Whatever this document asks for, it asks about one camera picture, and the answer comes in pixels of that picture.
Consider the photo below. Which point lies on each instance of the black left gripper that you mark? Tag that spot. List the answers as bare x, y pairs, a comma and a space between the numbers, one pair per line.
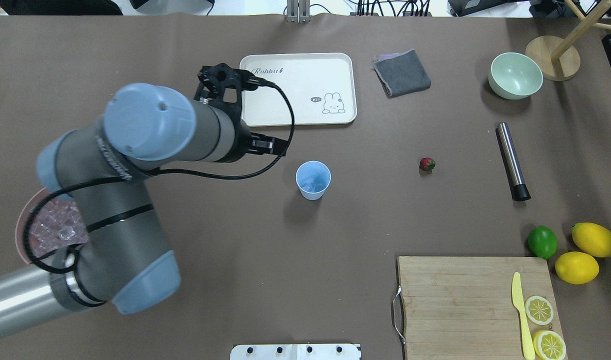
242, 146

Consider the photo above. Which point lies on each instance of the clear ice cube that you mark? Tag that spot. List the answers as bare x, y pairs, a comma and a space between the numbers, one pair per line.
313, 185

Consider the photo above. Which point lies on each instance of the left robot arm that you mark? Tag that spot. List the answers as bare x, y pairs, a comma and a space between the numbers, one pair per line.
102, 168

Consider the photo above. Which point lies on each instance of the light blue plastic cup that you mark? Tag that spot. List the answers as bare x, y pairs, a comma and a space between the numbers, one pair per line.
313, 169

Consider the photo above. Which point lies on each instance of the clear ice cubes pile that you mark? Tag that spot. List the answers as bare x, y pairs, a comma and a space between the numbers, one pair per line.
58, 224

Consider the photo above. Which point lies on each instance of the cream rabbit tray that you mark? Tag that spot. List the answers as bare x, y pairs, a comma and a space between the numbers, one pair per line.
319, 86

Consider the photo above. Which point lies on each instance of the grey folded cloth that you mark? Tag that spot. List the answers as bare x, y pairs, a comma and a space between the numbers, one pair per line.
401, 73

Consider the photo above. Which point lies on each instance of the red strawberry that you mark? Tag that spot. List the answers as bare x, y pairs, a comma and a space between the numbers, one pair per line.
427, 164

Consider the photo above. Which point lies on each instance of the pink bowl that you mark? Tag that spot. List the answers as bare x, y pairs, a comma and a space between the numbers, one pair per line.
21, 235

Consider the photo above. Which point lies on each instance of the mint green bowl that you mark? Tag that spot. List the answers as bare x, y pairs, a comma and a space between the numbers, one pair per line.
514, 76

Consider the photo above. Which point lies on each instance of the steel muddler black tip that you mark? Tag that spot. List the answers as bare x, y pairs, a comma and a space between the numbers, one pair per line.
517, 184

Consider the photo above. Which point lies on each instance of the wooden cutting board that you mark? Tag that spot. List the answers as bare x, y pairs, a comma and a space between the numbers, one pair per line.
460, 307

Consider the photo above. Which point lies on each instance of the wooden glass stand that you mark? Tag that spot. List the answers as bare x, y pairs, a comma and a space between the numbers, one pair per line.
557, 57

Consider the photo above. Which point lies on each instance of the green lime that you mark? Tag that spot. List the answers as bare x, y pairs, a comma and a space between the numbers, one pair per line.
543, 242

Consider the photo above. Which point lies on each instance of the yellow plastic knife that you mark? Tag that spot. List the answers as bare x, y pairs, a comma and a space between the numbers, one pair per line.
517, 299

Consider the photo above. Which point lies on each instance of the lemon half slice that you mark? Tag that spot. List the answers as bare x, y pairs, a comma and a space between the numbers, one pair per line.
539, 310
549, 345

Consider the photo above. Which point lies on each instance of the yellow lemon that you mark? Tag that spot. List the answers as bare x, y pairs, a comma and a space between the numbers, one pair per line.
576, 267
592, 238

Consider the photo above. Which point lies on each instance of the aluminium frame post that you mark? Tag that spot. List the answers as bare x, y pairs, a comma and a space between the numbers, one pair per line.
298, 11

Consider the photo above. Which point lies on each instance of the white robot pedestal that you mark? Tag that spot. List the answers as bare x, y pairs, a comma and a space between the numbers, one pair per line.
297, 351

